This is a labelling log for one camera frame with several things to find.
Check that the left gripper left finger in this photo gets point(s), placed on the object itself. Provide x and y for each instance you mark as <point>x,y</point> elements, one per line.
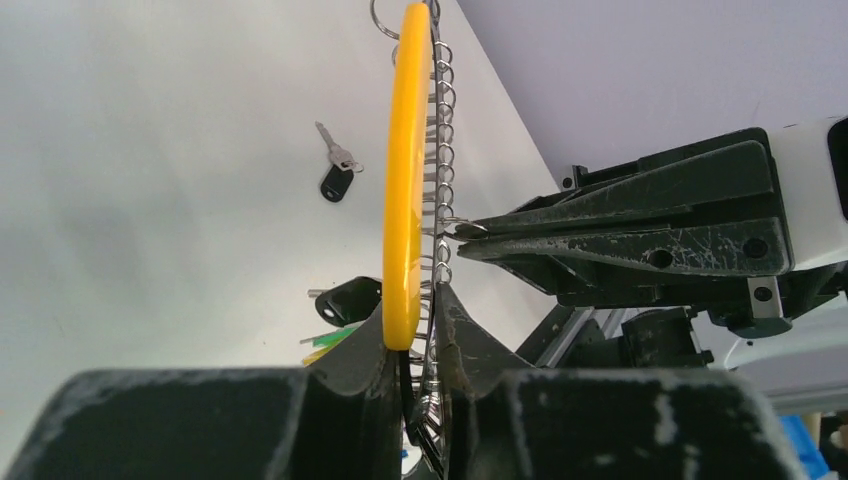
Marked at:
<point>350,426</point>

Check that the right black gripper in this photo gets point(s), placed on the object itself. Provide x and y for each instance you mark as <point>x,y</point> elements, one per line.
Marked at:
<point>749,227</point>

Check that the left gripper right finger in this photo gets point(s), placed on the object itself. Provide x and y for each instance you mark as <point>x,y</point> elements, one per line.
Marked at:
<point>478,416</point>

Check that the yellow tagged key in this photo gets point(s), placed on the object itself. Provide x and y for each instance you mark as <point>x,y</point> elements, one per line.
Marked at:
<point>315,356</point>

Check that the green tagged key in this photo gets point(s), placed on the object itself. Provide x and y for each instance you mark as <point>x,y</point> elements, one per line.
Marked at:
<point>328,339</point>

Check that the large metal keyring yellow handle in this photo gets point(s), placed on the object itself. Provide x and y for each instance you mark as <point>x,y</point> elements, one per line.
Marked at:
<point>418,209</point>

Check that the black tagged key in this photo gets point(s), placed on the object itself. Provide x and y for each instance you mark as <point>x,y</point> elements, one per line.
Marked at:
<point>342,171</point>

